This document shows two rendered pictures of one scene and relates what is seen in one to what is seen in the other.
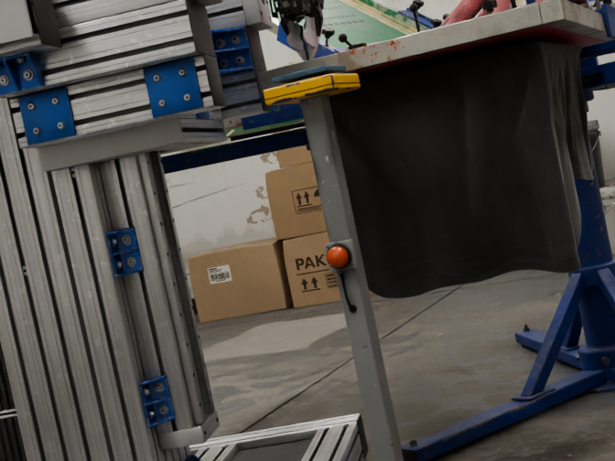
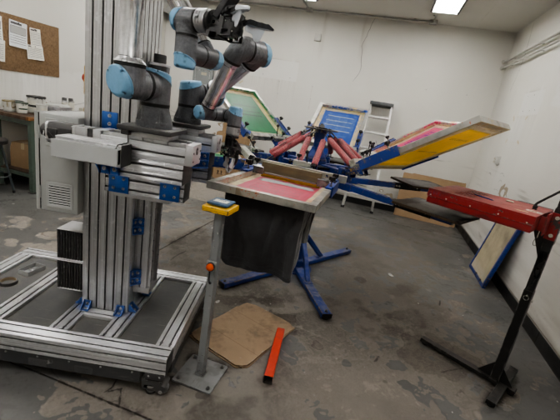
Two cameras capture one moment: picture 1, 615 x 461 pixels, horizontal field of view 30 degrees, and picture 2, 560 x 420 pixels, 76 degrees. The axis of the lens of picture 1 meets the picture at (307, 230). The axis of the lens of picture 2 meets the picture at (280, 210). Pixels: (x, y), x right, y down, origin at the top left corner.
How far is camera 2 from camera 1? 73 cm
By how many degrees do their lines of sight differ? 16
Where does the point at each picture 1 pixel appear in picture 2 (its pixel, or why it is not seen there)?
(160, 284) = (148, 240)
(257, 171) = (215, 127)
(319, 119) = (219, 220)
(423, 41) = (266, 197)
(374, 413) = (206, 316)
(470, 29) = (283, 202)
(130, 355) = (129, 262)
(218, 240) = not seen: hidden behind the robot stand
